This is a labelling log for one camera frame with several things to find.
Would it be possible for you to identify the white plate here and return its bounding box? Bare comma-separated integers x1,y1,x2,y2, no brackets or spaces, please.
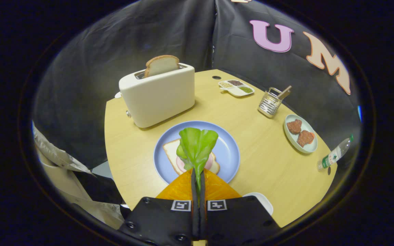
242,192,274,216

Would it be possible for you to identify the white toaster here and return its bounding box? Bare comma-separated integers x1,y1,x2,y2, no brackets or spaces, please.
119,63,196,128

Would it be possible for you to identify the green lettuce leaf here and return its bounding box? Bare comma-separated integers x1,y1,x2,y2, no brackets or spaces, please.
176,127,219,192

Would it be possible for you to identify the wooden utensil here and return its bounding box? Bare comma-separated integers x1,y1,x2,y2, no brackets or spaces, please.
277,85,292,100

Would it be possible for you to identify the white divided seasoning tray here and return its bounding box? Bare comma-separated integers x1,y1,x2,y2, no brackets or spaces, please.
218,79,255,97

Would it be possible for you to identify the blue round plate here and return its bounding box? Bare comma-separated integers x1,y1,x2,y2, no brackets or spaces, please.
153,121,241,185

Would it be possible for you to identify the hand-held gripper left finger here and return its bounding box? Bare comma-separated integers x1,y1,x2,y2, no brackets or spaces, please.
118,168,200,246

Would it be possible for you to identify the clear plastic water bottle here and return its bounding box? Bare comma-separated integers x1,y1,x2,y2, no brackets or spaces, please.
317,134,354,172

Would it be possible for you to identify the pink ham slice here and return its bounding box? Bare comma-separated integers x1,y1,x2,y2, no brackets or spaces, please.
176,152,214,173

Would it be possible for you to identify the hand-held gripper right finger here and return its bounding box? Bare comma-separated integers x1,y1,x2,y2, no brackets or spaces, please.
200,168,281,246

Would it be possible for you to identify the metal wire utensil holder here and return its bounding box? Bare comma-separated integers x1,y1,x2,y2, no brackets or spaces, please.
258,87,283,119

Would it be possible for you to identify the brown meat patty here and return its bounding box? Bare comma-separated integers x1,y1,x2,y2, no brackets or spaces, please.
287,119,302,134
297,130,315,148

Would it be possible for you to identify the pale green small plate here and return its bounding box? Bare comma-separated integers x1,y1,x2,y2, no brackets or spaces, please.
284,114,318,154

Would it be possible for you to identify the white bread slice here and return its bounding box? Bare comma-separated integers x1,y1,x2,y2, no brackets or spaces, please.
163,138,221,176

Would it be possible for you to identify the bread slice in toaster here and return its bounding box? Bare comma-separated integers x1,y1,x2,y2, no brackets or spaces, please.
144,55,180,78

